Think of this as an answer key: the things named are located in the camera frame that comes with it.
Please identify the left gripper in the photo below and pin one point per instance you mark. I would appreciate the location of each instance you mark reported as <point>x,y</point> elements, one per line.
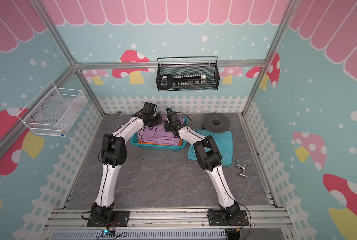
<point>159,120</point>

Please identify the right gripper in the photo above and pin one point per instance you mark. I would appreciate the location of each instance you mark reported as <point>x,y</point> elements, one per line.
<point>166,126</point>

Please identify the purple pants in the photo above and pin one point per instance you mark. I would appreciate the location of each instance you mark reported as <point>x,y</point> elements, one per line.
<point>157,134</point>

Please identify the teal pants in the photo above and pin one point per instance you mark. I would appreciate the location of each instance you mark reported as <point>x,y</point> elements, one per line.
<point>224,142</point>

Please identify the orange pants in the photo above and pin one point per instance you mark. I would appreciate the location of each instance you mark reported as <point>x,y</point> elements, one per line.
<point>180,143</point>

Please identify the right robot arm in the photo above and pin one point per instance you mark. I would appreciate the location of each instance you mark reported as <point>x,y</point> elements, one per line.
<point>209,159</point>

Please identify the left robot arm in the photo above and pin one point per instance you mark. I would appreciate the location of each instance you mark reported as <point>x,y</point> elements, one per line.
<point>113,155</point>

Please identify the teal plastic basket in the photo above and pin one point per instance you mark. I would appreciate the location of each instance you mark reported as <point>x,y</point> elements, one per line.
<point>154,147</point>

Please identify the grey foam roll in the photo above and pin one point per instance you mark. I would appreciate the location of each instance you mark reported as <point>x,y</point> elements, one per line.
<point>215,122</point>

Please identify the green circuit board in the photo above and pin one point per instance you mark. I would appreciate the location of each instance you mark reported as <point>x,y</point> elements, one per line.
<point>107,234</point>

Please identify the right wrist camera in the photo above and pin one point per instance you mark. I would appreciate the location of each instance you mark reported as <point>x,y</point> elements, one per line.
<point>171,116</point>

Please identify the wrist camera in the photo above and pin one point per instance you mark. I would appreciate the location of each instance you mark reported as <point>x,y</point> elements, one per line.
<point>171,116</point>
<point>149,109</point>

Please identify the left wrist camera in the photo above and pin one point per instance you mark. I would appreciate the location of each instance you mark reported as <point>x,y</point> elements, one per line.
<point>149,109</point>

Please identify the black wire wall basket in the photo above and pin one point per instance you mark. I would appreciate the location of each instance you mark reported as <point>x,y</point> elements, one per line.
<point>187,74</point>

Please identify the silver metal bracket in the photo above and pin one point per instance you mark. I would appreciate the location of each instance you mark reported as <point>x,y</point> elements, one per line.
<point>242,169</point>

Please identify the white wire wall basket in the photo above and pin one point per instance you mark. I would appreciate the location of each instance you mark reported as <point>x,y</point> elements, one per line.
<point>53,111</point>

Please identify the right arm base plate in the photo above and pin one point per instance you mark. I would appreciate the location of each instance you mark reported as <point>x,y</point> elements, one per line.
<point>218,219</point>

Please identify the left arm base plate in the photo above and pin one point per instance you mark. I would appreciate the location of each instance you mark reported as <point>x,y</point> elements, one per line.
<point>109,219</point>

